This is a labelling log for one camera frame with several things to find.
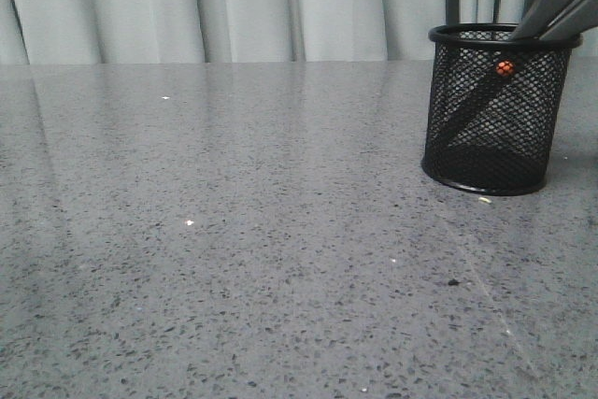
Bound grey and orange scissors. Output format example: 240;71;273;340
439;0;597;140

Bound black mesh pen bucket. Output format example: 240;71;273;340
421;23;582;196

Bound grey curtain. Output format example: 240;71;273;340
0;0;598;65

